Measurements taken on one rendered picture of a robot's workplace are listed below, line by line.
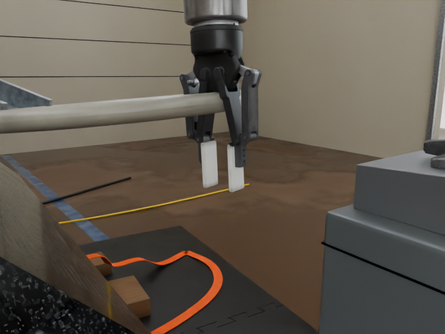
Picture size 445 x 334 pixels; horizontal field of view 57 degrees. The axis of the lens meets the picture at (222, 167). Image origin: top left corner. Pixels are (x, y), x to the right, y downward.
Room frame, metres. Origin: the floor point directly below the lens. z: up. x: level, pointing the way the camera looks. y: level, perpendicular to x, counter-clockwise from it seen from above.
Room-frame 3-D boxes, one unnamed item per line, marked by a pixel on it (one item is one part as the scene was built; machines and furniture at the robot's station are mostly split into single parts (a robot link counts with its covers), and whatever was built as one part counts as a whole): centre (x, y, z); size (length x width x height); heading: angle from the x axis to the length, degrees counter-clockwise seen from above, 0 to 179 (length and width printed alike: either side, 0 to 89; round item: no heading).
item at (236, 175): (0.59, -0.02, 0.89); 0.03 x 0.01 x 0.07; 142
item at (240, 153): (0.58, -0.03, 0.92); 0.03 x 0.01 x 0.05; 52
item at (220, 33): (0.61, 0.01, 1.05); 0.08 x 0.07 x 0.09; 52
